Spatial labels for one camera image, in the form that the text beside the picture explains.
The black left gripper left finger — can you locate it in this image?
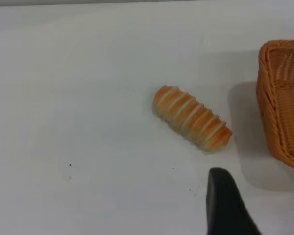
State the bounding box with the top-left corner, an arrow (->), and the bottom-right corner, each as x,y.
205,167 -> 262,235

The yellow woven wicker basket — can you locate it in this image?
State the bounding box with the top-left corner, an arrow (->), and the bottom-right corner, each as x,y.
256,39 -> 294,170

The orange striped bread roll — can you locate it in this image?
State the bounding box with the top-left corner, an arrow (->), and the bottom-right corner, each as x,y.
152,85 -> 234,154

